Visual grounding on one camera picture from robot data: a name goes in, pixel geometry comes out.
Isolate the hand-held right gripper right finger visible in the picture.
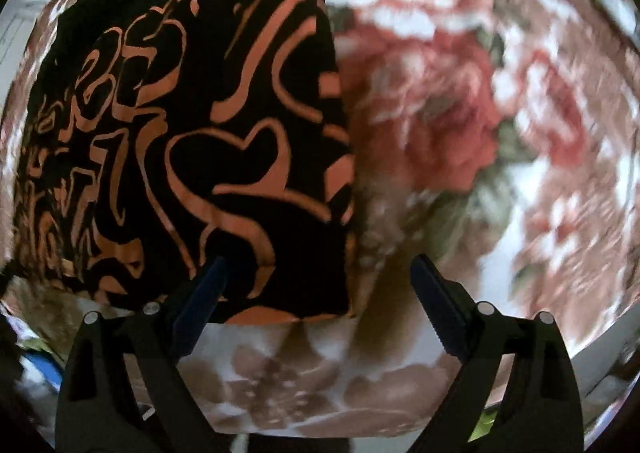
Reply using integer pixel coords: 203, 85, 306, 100
410, 254, 586, 453

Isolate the floral blanket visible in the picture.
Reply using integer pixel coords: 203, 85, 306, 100
0, 0, 640, 436

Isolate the black hoodie with orange print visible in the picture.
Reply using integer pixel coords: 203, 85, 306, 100
10, 0, 357, 326

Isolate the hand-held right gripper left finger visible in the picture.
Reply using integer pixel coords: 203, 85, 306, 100
55, 255, 231, 453

